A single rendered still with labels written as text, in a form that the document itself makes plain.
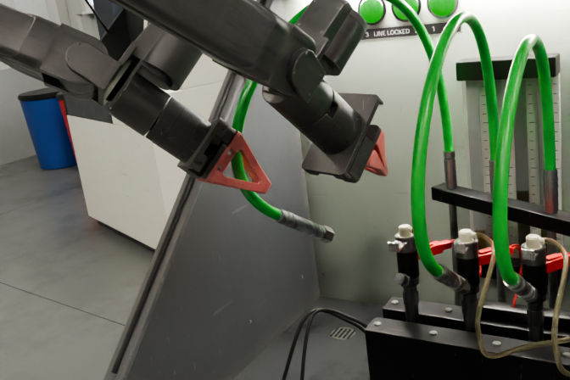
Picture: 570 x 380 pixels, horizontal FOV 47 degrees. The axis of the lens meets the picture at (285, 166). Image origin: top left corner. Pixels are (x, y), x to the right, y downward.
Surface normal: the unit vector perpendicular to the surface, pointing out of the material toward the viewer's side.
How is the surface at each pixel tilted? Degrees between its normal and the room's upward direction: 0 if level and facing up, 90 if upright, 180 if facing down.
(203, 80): 90
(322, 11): 48
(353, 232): 90
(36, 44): 72
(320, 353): 0
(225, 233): 90
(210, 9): 113
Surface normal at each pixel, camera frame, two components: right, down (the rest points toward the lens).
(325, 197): -0.51, 0.29
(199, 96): 0.61, 0.13
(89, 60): 0.27, -0.15
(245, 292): 0.85, 0.03
